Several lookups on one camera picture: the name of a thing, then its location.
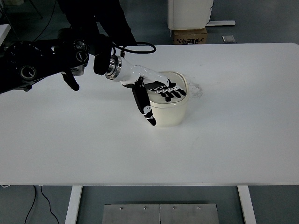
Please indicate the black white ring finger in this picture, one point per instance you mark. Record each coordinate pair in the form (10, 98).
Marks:
(178, 90)

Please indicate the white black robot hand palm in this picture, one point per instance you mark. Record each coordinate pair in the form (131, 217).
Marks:
(120, 70)

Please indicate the person in black trousers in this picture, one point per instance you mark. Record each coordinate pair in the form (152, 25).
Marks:
(83, 15)

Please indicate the white table foot bar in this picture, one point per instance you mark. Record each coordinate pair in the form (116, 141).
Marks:
(221, 23)

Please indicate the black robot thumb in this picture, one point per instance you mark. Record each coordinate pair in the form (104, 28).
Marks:
(142, 101)

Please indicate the white table leg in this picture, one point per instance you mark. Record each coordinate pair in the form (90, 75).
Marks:
(246, 205)
(73, 206)

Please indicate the white table leg right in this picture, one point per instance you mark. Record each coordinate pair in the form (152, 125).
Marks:
(246, 205)

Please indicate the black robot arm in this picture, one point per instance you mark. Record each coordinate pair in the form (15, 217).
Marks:
(25, 63)

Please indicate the grey metal floor plate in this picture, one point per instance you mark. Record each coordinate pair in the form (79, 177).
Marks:
(160, 214)

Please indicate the white table leg left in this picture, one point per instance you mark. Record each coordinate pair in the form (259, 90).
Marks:
(73, 206)

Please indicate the small grey floor plate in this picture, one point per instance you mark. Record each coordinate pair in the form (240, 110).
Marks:
(228, 38)

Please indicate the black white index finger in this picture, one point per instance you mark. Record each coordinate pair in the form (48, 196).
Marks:
(167, 96)

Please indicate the white cabinet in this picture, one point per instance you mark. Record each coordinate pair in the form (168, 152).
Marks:
(189, 14)

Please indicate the brown cardboard box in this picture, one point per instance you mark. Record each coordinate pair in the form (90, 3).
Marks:
(189, 36)

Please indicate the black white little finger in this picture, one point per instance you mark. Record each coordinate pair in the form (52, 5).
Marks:
(173, 84)

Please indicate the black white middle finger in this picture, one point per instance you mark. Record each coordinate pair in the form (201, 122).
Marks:
(175, 94)

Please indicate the cream plastic trash can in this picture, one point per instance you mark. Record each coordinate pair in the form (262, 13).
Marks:
(171, 113)

